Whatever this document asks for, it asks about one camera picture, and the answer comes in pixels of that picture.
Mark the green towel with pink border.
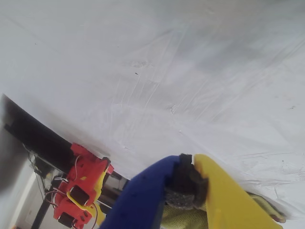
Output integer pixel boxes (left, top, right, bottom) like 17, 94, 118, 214
162, 192, 286, 229

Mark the white plastic table cover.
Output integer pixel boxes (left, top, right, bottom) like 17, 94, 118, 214
0, 0, 305, 229

